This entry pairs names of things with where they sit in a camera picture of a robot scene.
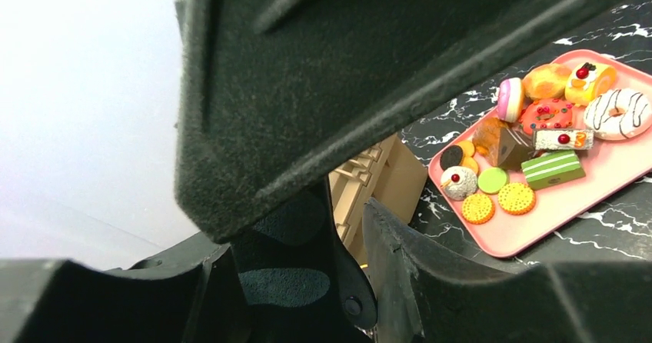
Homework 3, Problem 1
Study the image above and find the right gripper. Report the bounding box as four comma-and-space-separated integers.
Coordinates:
175, 0, 621, 331

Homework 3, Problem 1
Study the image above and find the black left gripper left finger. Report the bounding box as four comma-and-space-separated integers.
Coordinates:
1, 234, 250, 342

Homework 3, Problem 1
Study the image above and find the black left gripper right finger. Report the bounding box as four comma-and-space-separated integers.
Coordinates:
363, 199, 651, 342

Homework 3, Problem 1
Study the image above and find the green layered cake slice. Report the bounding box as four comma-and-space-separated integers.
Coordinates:
521, 150, 586, 191

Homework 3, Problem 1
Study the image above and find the white cherry cake slice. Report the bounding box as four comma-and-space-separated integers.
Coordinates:
532, 128, 594, 151

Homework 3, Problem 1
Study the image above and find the pink serving tray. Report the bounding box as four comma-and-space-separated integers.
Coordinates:
444, 49, 651, 258

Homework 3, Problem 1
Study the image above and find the orange sugared bun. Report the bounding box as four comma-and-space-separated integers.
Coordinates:
522, 63, 572, 101

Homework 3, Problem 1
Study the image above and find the yellow roll cake with cherry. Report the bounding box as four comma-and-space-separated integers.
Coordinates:
564, 62, 617, 106

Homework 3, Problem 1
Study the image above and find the white chocolate drizzled donut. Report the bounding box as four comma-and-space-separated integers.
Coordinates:
584, 88, 651, 141

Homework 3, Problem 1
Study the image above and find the yellow dotted biscuit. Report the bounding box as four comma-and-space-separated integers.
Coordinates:
461, 193, 495, 225
497, 182, 537, 215

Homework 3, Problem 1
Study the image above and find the grey powdered cake ball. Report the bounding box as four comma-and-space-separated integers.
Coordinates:
440, 166, 478, 201

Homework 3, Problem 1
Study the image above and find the tan plastic toolbox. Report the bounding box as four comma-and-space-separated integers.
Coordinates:
328, 134, 427, 265

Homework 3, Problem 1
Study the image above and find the green macaron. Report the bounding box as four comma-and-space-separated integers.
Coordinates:
477, 167, 510, 195

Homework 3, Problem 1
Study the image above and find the black sandwich cookie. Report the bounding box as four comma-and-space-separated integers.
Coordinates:
439, 145, 465, 170

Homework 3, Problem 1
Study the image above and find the brown bread bun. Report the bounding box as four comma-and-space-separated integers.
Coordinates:
472, 117, 510, 161

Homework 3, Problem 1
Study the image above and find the chocolate layered cake slice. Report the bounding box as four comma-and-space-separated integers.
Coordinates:
497, 128, 535, 171

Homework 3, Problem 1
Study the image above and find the red strawberry tart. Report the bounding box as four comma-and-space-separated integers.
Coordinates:
518, 98, 575, 135

